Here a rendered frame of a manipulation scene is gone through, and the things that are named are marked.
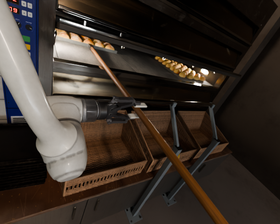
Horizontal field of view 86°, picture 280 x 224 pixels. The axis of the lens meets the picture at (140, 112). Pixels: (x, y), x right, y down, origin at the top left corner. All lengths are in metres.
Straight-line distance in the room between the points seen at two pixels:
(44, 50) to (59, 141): 0.70
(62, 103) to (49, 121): 0.17
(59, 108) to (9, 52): 0.23
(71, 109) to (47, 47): 0.55
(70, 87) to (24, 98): 0.78
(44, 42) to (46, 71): 0.16
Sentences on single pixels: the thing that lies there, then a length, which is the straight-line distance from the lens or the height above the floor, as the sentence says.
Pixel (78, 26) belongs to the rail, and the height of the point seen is 1.42.
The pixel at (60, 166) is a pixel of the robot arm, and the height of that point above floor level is 1.18.
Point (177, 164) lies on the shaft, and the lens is 0.54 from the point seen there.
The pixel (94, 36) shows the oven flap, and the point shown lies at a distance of 0.88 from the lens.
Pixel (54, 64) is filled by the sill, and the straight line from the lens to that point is 1.06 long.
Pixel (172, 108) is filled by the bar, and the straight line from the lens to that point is 1.06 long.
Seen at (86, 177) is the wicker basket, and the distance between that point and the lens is 0.98.
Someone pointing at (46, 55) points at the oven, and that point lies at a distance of 1.04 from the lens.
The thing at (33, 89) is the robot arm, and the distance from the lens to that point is 0.37.
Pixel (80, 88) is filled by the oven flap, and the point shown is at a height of 1.02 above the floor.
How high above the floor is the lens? 1.54
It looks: 30 degrees down
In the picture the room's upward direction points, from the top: 23 degrees clockwise
